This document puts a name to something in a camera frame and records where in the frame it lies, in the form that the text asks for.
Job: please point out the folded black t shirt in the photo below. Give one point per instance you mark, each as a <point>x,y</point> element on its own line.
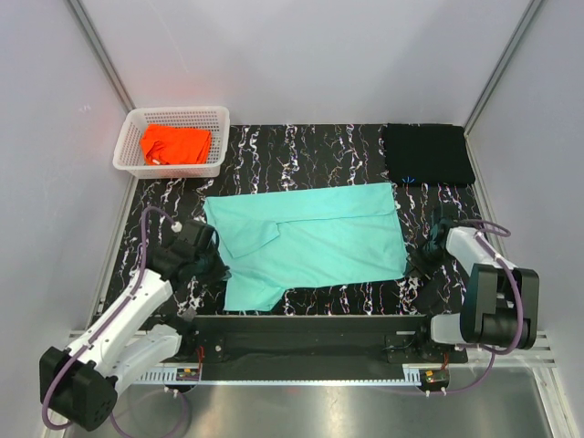
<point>427,153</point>

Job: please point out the white plastic basket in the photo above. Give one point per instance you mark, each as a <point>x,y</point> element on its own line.
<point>128,155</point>

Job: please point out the controller board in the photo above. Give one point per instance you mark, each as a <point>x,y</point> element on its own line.
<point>438,378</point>
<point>188,374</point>

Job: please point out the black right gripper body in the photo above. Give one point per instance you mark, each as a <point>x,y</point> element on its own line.
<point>426,258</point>

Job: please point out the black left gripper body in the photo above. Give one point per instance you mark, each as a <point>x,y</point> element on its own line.
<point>211,267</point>

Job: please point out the orange t shirt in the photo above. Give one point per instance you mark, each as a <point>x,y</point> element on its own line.
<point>165,145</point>

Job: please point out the white slotted cable duct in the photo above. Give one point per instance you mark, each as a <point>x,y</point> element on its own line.
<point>359,373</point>

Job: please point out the right controller board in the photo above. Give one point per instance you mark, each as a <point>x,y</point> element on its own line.
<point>438,378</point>

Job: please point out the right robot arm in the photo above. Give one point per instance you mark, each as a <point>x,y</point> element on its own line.
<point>500,308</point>

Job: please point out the left controller board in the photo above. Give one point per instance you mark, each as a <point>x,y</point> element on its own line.
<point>188,374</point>

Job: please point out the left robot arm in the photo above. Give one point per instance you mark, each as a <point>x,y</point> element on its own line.
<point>81,383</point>

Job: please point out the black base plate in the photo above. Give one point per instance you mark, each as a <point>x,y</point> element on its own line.
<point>273,340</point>

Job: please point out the teal t shirt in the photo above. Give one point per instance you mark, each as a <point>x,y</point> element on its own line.
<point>312,238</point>

